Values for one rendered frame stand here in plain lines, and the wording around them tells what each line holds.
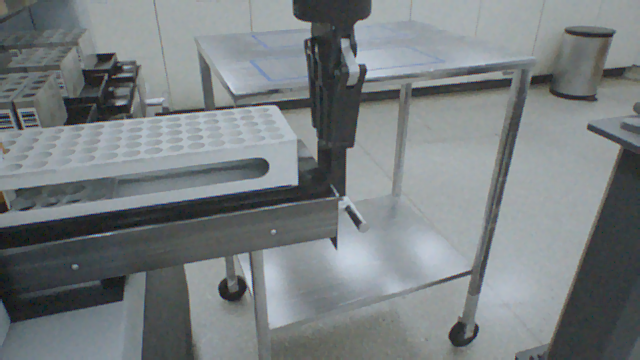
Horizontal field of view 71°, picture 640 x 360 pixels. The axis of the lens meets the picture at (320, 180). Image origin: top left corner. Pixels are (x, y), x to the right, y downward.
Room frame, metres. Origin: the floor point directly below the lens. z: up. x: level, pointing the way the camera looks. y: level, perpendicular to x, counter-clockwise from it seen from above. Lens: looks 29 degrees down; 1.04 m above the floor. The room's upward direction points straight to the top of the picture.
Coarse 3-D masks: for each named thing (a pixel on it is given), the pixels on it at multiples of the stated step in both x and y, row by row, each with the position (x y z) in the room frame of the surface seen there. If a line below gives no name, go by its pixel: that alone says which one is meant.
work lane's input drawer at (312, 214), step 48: (288, 192) 0.37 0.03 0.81; (336, 192) 0.38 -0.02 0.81; (0, 240) 0.30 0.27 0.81; (48, 240) 0.31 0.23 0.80; (96, 240) 0.31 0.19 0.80; (144, 240) 0.32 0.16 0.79; (192, 240) 0.34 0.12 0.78; (240, 240) 0.35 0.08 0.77; (288, 240) 0.36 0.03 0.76; (336, 240) 0.38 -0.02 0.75; (0, 288) 0.29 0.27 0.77; (48, 288) 0.30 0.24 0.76
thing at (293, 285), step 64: (256, 64) 0.83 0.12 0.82; (384, 64) 0.83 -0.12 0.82; (448, 64) 0.83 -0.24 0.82; (512, 64) 0.86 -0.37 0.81; (512, 128) 0.87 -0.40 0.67; (256, 256) 0.67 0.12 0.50; (320, 256) 0.94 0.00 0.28; (384, 256) 0.94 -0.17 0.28; (448, 256) 0.94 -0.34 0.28; (256, 320) 0.67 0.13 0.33
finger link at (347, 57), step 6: (342, 42) 0.41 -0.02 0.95; (348, 42) 0.41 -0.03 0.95; (342, 48) 0.41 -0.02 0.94; (348, 48) 0.41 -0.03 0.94; (342, 54) 0.41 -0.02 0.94; (348, 54) 0.40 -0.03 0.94; (342, 60) 0.41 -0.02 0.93; (348, 60) 0.40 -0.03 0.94; (354, 60) 0.40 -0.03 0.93; (348, 66) 0.39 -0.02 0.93; (354, 66) 0.39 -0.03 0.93; (354, 72) 0.39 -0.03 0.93; (348, 78) 0.39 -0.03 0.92; (354, 78) 0.39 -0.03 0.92; (348, 84) 0.39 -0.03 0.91; (354, 84) 0.40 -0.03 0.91
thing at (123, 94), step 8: (112, 88) 0.67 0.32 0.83; (120, 88) 0.69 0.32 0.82; (128, 88) 0.69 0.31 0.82; (136, 88) 0.72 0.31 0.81; (104, 96) 0.69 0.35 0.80; (112, 96) 0.65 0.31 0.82; (120, 96) 0.65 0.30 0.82; (128, 96) 0.65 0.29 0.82; (136, 96) 0.70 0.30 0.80; (104, 104) 0.66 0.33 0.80; (112, 104) 0.62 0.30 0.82; (120, 104) 0.62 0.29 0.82; (128, 104) 0.63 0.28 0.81; (136, 104) 0.68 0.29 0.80; (104, 112) 0.61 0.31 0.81; (112, 112) 0.61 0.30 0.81; (120, 112) 0.61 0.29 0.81; (128, 112) 0.62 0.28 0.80; (136, 112) 0.66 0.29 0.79
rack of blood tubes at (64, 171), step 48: (48, 144) 0.37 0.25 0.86; (96, 144) 0.37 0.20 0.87; (144, 144) 0.37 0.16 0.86; (192, 144) 0.38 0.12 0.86; (240, 144) 0.37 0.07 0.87; (288, 144) 0.38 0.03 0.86; (48, 192) 0.35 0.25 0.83; (96, 192) 0.35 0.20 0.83; (144, 192) 0.38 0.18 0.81; (192, 192) 0.35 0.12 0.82
